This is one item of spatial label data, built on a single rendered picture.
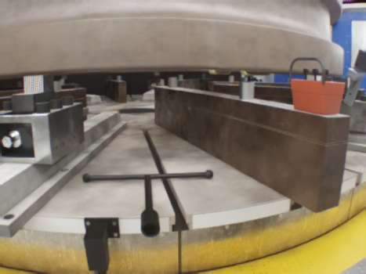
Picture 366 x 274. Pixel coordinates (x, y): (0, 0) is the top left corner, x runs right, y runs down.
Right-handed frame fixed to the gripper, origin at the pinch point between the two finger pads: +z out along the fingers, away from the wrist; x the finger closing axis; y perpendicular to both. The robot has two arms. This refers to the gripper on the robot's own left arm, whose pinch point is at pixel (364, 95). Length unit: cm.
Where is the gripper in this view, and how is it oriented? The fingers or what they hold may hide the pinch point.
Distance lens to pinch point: 91.2
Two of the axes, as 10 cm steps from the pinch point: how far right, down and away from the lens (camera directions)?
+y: -3.9, -5.7, 7.2
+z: -0.6, 8.0, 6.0
